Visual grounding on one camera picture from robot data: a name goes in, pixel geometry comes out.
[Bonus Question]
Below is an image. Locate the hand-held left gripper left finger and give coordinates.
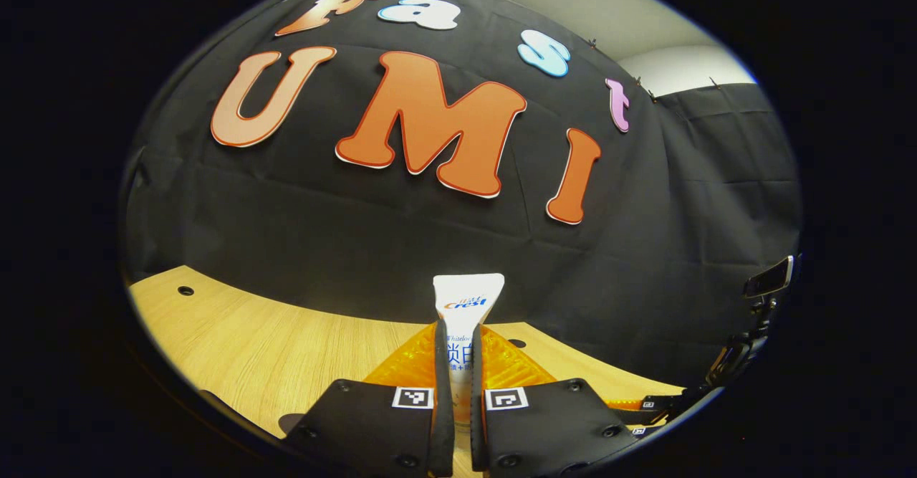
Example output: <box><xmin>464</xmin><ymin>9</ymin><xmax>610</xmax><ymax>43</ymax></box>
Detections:
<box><xmin>282</xmin><ymin>320</ymin><xmax>455</xmax><ymax>478</ymax></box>

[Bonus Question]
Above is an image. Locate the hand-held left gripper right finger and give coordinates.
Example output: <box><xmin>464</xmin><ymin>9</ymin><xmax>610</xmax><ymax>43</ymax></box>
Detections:
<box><xmin>469</xmin><ymin>322</ymin><xmax>640</xmax><ymax>478</ymax></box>

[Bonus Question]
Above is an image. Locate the white toothpaste tube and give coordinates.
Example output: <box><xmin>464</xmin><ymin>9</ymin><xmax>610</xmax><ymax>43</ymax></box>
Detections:
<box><xmin>433</xmin><ymin>273</ymin><xmax>506</xmax><ymax>457</ymax></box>

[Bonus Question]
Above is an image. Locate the phone on stand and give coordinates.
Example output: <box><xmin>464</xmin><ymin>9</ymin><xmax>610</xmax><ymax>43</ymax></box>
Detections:
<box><xmin>706</xmin><ymin>254</ymin><xmax>797</xmax><ymax>391</ymax></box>

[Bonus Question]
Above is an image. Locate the black backdrop cloth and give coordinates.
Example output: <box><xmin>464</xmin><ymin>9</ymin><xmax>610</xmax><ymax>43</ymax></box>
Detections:
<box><xmin>122</xmin><ymin>0</ymin><xmax>802</xmax><ymax>393</ymax></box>

